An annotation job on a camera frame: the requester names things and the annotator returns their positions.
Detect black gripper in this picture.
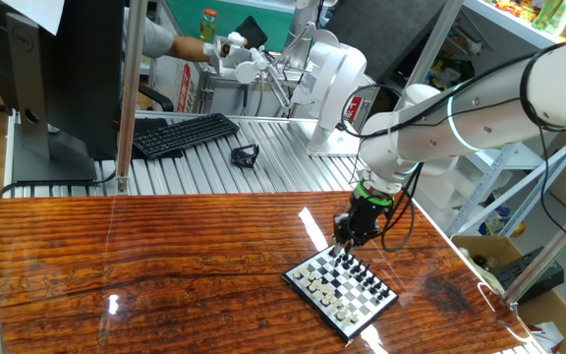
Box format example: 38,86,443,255
332,194,392,251

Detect person forearm grey sleeve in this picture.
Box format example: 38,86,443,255
123,7,214,64

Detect magnetic chessboard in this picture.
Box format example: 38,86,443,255
281,243,400,344

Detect black phone stand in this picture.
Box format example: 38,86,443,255
230,143,260,169

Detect white slotted shelf upright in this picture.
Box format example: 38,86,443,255
447,132,566,237

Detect wood grain table mat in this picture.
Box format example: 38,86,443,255
0,190,535,354

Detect black case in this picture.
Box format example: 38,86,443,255
488,245,565,304

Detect black keyboard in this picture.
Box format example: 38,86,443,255
132,112,241,161

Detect dark grey panel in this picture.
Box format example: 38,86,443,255
321,0,449,80

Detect white handheld control device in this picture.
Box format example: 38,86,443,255
202,29,294,107

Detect white box red label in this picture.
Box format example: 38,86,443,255
152,53,200,114

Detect cardboard box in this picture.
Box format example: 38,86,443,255
452,234,566,354

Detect black tablet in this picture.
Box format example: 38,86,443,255
236,15,269,50

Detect black chair armrest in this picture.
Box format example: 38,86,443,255
138,83,175,113

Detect bottle with orange cap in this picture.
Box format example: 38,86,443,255
198,7,219,43

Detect white shelf board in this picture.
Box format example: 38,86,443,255
462,0,566,53

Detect green bottle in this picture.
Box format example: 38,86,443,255
533,0,565,31

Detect black computer monitor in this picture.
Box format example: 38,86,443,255
0,0,127,184

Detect white paper sheet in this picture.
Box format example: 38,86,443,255
0,0,67,36

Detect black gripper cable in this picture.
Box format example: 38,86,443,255
375,164,425,254

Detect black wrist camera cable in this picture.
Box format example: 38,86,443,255
339,41,566,142

